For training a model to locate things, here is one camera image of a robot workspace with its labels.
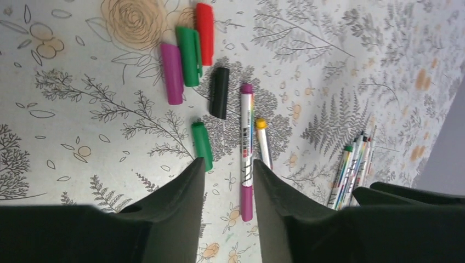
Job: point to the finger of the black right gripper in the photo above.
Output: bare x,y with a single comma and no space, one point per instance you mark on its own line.
380,193

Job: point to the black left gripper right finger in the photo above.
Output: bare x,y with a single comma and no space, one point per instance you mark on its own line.
295,228

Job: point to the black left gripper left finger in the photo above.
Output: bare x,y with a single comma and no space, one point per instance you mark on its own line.
162,227

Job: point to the green cap long pen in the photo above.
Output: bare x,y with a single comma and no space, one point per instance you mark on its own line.
346,157

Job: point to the yellow cap pen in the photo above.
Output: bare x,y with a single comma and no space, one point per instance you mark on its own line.
263,140

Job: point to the clear cap pen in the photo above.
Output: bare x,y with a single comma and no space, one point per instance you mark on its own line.
372,148

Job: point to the floral tablecloth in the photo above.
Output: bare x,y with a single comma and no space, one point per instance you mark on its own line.
85,117

